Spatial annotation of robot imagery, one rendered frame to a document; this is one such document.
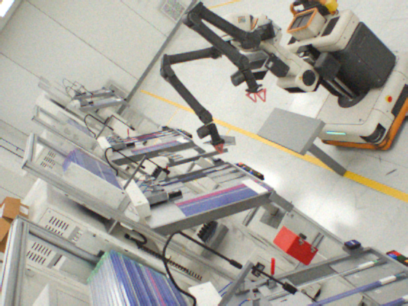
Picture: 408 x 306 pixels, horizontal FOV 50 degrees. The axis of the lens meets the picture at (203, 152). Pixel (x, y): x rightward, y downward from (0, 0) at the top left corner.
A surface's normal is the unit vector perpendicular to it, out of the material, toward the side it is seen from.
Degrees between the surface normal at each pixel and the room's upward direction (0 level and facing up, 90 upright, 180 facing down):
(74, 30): 90
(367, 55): 92
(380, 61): 90
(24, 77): 90
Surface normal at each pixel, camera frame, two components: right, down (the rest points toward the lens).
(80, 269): 0.33, 0.21
